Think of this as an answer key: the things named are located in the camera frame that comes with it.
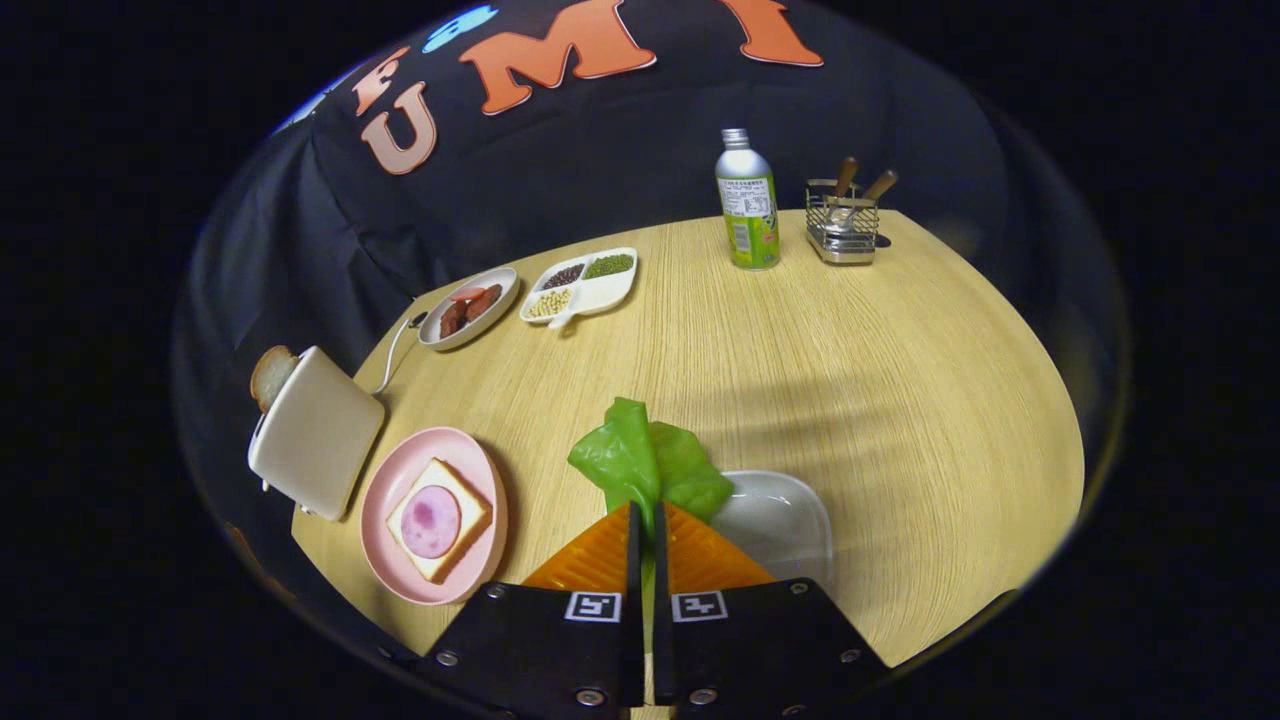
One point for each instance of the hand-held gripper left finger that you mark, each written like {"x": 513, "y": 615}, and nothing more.
{"x": 634, "y": 560}

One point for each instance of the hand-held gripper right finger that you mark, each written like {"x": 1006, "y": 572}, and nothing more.
{"x": 660, "y": 600}

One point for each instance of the green lettuce leaf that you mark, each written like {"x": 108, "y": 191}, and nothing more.
{"x": 640, "y": 460}

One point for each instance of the toasted round-top bread slice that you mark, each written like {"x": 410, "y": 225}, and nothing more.
{"x": 270, "y": 375}

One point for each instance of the white square plate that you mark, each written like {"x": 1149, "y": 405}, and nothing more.
{"x": 780, "y": 520}

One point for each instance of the square white bread slice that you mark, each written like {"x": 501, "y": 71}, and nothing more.
{"x": 472, "y": 505}

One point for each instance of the pink ham slice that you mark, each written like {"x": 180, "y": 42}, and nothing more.
{"x": 430, "y": 520}

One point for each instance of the pink plate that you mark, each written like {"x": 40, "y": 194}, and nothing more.
{"x": 400, "y": 470}

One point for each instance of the white divided dish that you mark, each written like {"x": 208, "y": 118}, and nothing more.
{"x": 600, "y": 295}

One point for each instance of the pile of yellow soybeans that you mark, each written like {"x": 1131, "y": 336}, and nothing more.
{"x": 549, "y": 303}

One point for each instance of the white round plate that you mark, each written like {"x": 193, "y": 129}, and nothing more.
{"x": 487, "y": 326}

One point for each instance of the pile of dark red beans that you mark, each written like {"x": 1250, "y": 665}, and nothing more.
{"x": 563, "y": 277}

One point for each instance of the pile of green beans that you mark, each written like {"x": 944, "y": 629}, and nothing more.
{"x": 609, "y": 266}

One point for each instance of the brown meat piece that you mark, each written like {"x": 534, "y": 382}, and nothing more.
{"x": 485, "y": 302}
{"x": 453, "y": 320}

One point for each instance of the pink sausage slice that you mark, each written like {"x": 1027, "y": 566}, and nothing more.
{"x": 467, "y": 294}

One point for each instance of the white toaster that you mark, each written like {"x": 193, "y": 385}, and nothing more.
{"x": 315, "y": 435}

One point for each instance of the silver bottle with green label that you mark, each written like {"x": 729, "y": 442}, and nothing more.
{"x": 748, "y": 230}

